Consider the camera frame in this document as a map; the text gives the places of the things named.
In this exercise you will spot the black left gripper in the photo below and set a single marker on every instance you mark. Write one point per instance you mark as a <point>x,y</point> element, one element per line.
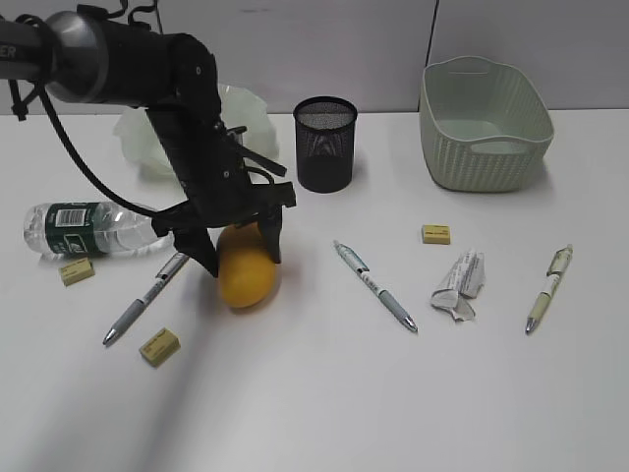
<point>225,183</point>

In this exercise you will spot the yellow mango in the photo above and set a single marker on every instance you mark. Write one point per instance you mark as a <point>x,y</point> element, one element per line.
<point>246,271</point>

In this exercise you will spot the clear plastic water bottle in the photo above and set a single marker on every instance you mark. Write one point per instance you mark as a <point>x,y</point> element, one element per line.
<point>83,229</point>

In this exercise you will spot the waste paper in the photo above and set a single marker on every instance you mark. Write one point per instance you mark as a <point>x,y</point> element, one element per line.
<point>462,283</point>

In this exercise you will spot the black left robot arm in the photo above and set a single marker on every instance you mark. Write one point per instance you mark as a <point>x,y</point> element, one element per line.
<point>92,55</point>

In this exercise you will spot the pale green wavy plate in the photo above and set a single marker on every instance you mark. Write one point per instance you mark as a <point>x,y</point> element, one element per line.
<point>240,107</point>

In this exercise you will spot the grey grip ballpoint pen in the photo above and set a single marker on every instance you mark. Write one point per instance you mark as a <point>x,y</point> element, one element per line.
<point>359,267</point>

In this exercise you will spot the left grey grip pen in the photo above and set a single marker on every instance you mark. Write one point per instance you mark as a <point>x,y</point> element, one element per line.
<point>138,306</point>

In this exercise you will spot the yellow eraser front left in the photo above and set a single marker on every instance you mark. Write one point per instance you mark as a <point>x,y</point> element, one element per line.
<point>160,347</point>

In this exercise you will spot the black mesh pen holder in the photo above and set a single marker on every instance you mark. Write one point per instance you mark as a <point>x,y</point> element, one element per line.
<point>325,137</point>

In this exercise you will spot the yellow eraser near bottle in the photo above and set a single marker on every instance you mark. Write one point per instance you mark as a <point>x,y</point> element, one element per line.
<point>76,271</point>

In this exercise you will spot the yellow eraser near basket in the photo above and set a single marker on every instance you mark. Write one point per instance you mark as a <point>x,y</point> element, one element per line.
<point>436,234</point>

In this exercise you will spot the pale green woven basket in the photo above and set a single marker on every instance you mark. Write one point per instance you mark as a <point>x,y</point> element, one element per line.
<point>484,126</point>

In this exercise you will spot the beige grip ballpoint pen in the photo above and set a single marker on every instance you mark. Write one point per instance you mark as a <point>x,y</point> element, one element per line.
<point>554,274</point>

